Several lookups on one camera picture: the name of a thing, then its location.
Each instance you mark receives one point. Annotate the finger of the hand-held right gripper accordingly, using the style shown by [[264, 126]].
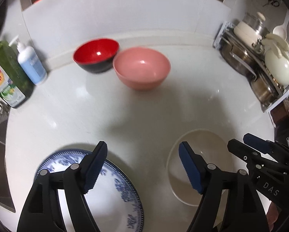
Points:
[[238, 148], [255, 141]]

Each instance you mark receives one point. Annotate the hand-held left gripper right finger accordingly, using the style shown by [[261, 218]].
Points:
[[190, 168]]

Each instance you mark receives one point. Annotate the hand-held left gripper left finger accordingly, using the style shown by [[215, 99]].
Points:
[[96, 168]]

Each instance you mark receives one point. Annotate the cream bowl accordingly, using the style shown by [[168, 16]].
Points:
[[207, 140]]

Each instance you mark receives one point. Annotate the blue patterned white plate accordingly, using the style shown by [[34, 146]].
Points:
[[110, 198]]

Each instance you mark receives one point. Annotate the pink bowl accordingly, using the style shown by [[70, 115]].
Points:
[[139, 77]]

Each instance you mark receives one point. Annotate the red and black bowl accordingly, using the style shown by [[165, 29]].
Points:
[[93, 50]]

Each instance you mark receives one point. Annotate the person's right hand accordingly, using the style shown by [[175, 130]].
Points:
[[272, 215]]

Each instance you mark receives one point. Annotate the glass jar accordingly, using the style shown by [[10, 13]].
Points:
[[283, 111]]

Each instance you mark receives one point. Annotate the small steel pot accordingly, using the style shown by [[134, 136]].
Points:
[[265, 89]]

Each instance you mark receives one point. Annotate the cream teapot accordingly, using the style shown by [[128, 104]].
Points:
[[279, 67]]

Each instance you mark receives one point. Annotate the large steel pot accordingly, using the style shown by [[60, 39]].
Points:
[[236, 58]]

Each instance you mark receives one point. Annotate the cream pot with glass lid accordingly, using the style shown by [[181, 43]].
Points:
[[248, 29]]

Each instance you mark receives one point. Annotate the white dish rack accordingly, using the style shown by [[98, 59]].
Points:
[[221, 33]]

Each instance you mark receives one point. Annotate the white rice spoon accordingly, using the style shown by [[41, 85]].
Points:
[[280, 30]]

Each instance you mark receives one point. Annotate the white pump bottle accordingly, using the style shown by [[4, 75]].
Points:
[[31, 65]]

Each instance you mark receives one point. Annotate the green dish soap bottle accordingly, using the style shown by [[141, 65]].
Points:
[[9, 77]]

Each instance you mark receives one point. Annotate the black scissors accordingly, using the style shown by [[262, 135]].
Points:
[[272, 1]]

